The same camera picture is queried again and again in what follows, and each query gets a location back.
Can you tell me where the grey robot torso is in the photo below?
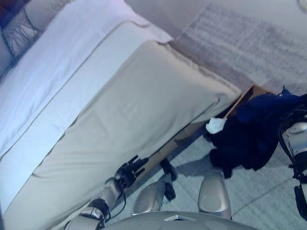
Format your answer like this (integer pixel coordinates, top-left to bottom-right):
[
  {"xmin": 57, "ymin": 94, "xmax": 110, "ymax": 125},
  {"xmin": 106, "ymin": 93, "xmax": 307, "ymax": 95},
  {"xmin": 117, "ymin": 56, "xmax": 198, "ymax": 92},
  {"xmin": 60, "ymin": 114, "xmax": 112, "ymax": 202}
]
[{"xmin": 105, "ymin": 210, "xmax": 240, "ymax": 230}]

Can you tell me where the silver right robot leg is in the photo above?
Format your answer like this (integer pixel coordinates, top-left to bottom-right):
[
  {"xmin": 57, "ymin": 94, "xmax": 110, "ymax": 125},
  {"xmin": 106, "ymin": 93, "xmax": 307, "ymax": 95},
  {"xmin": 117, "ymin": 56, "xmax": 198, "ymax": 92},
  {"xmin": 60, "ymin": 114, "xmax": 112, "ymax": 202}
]
[{"xmin": 198, "ymin": 171, "xmax": 232, "ymax": 220}]

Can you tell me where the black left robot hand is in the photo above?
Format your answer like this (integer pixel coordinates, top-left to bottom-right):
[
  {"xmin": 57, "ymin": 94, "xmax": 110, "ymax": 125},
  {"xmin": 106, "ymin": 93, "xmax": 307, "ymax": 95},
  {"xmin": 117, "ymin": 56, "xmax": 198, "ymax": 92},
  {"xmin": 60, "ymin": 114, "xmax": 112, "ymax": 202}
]
[{"xmin": 116, "ymin": 155, "xmax": 148, "ymax": 187}]

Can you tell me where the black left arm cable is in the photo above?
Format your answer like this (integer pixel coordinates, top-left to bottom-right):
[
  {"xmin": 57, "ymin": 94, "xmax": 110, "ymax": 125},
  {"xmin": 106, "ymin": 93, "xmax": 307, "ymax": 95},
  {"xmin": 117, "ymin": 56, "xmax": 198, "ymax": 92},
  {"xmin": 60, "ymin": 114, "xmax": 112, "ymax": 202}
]
[{"xmin": 107, "ymin": 189, "xmax": 128, "ymax": 221}]

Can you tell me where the beige bedspread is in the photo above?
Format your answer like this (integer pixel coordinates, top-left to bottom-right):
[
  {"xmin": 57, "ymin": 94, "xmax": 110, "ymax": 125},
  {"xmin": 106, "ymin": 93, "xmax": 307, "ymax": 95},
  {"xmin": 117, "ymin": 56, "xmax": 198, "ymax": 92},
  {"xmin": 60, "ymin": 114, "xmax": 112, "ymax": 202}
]
[{"xmin": 0, "ymin": 39, "xmax": 242, "ymax": 230}]

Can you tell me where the white duvet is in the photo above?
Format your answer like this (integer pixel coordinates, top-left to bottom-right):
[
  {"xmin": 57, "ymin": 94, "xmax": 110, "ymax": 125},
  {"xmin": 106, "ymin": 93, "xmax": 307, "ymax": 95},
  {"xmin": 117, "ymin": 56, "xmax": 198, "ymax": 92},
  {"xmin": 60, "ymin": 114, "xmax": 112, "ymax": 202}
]
[{"xmin": 0, "ymin": 0, "xmax": 175, "ymax": 163}]

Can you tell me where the blue garment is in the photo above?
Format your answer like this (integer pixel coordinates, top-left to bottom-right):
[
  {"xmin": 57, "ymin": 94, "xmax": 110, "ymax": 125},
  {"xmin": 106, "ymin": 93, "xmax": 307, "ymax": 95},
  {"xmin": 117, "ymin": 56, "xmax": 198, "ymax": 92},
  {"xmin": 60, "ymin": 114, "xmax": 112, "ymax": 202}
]
[{"xmin": 237, "ymin": 86, "xmax": 307, "ymax": 144}]

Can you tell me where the grey patterned cushion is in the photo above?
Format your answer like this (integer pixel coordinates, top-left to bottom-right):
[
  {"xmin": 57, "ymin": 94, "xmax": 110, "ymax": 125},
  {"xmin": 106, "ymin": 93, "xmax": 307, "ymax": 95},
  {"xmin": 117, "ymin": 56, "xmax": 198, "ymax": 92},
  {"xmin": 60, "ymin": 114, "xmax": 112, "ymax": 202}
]
[{"xmin": 0, "ymin": 8, "xmax": 40, "ymax": 58}]

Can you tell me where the brown wicker basket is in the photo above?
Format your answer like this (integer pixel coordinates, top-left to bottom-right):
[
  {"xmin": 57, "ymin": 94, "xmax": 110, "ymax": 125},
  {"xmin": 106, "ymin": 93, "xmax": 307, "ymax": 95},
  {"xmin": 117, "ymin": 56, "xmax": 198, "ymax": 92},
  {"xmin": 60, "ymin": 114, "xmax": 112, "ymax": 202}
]
[{"xmin": 224, "ymin": 85, "xmax": 283, "ymax": 120}]

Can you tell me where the grey woven rug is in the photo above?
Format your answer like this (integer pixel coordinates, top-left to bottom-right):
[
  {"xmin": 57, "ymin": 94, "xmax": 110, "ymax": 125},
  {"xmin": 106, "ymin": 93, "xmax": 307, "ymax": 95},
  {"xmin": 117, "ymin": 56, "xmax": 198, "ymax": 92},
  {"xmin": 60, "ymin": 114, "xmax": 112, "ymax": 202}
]
[{"xmin": 119, "ymin": 0, "xmax": 307, "ymax": 230}]

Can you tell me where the dark blue white clothing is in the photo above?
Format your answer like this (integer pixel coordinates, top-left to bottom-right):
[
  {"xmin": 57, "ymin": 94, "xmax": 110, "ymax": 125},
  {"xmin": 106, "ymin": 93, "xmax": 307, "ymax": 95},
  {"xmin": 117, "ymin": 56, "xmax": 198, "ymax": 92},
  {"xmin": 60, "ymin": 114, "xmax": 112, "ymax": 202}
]
[{"xmin": 203, "ymin": 115, "xmax": 288, "ymax": 179}]

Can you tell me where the bed with beige cover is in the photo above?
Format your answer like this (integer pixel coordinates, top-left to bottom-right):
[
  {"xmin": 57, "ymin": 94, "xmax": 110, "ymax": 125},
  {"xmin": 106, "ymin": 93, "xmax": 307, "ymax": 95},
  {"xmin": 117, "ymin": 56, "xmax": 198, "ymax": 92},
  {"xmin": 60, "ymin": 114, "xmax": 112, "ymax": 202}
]
[{"xmin": 0, "ymin": 0, "xmax": 255, "ymax": 185}]

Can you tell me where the white garment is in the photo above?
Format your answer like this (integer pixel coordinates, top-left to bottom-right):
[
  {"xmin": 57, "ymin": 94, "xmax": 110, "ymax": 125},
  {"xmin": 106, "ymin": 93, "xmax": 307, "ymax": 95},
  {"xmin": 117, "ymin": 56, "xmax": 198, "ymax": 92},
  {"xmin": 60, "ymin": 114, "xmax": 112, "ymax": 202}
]
[{"xmin": 205, "ymin": 116, "xmax": 227, "ymax": 134}]

